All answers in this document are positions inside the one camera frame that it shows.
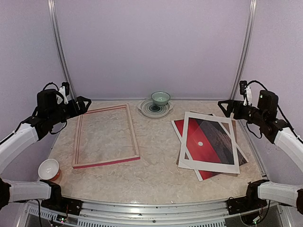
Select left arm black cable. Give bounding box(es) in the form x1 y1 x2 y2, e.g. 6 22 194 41
42 82 62 92

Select red and dark photo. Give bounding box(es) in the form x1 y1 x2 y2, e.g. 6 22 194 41
171 120 248 181

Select right aluminium corner post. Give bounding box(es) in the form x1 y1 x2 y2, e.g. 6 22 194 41
230 0 258 100

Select left aluminium corner post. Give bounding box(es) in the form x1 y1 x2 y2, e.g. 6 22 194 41
47 0 76 99

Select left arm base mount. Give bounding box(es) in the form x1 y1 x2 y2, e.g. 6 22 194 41
40 180 83 216

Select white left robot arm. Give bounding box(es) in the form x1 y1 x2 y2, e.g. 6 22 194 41
0 85 92 210

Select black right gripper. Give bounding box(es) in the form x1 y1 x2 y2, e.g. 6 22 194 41
218 99 267 126

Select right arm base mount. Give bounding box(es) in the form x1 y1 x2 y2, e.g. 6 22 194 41
226 179 269 215

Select white bowl orange outside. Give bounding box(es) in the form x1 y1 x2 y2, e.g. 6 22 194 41
38 159 61 181

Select wooden picture frame red edge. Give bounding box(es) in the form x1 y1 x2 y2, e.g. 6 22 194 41
72 104 140 169

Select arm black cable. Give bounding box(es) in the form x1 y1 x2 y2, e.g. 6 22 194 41
42 82 62 92
247 80 303 142

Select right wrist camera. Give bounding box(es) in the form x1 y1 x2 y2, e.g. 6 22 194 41
240 80 252 106

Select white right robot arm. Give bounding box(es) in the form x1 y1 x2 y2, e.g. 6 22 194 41
218 90 303 213

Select white photo mat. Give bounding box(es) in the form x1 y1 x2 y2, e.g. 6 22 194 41
178 111 241 175

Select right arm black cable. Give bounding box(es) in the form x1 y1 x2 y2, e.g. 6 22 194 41
247 80 303 142

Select white plate green rings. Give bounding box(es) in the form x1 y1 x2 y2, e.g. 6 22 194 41
136 98 174 118

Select green ceramic bowl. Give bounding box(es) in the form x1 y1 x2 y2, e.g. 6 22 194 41
151 91 170 106

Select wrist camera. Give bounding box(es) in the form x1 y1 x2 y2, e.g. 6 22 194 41
240 80 252 106
56 82 70 104

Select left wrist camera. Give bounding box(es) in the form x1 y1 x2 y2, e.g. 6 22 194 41
56 82 70 104

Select aluminium corner post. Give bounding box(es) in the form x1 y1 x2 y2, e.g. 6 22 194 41
230 0 258 100
47 0 76 99

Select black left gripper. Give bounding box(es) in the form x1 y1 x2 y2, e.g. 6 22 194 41
48 96 91 125

